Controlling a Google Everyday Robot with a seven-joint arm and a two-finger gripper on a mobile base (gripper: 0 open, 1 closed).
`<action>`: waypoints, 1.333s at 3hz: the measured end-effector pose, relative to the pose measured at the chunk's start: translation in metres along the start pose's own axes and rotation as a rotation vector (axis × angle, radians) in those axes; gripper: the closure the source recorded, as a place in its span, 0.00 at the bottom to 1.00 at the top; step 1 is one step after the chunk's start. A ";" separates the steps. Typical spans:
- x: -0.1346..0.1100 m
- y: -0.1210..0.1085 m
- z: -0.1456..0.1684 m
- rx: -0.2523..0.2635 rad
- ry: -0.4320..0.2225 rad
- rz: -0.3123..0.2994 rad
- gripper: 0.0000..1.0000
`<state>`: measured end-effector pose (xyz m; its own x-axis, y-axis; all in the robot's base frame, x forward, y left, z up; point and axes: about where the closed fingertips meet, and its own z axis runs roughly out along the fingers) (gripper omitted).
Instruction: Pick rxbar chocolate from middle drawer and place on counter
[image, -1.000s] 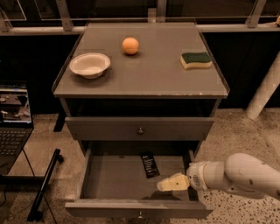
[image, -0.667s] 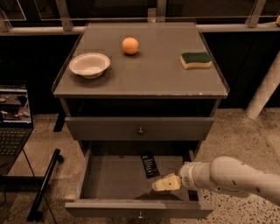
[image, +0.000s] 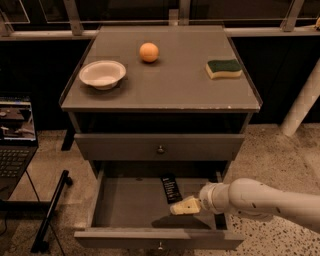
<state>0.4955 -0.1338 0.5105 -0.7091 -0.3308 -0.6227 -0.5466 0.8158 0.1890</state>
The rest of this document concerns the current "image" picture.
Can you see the open black laptop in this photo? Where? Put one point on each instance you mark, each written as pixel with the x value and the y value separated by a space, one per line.
pixel 18 141

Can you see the metal window railing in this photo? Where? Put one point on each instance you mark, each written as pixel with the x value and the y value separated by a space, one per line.
pixel 43 19

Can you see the white paper bowl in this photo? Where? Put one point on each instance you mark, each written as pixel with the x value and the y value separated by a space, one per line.
pixel 102 75

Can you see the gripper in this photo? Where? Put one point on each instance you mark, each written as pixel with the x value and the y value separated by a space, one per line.
pixel 206 197

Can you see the open grey middle drawer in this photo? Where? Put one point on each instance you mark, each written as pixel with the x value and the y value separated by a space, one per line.
pixel 133 213

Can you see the yellow green sponge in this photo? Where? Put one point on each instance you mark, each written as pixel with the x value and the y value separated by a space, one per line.
pixel 223 69

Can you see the orange ball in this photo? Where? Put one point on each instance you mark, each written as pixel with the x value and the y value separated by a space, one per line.
pixel 149 52

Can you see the grey drawer cabinet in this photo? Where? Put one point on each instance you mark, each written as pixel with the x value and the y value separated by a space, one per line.
pixel 173 95

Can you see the black rxbar chocolate wrapper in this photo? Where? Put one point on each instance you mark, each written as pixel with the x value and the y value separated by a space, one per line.
pixel 171 189

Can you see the closed grey top drawer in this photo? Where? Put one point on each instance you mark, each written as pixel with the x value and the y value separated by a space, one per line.
pixel 159 147

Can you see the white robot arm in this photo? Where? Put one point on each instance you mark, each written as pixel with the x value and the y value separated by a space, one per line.
pixel 248 198

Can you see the black stand leg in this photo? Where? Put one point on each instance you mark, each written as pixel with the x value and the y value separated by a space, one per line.
pixel 39 244

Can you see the white pillar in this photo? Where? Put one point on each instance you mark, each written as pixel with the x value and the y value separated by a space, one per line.
pixel 302 104

